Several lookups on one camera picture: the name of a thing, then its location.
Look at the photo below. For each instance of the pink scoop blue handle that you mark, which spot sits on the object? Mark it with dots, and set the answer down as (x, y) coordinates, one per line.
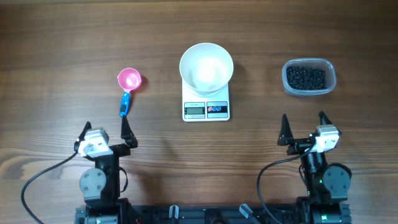
(129, 79)

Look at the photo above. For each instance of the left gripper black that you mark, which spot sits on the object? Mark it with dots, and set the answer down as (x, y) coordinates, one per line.
(130, 142)

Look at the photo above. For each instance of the clear plastic container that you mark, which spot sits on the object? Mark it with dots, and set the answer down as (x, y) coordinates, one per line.
(314, 63)

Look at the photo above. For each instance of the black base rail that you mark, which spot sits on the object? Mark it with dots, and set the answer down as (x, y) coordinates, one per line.
(282, 213)

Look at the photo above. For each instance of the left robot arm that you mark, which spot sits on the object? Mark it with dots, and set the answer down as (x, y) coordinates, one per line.
(101, 184)

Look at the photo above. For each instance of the black beans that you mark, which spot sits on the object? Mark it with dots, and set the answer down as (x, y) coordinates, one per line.
(306, 78)

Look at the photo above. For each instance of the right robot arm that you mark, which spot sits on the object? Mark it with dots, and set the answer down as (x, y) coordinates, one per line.
(327, 184)

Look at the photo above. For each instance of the white digital kitchen scale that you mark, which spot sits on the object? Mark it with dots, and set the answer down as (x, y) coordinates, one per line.
(205, 107)

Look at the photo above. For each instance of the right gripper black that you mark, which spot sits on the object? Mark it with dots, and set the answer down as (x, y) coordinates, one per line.
(286, 137)

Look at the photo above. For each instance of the white bowl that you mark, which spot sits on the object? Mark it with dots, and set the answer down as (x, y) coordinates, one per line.
(206, 68)

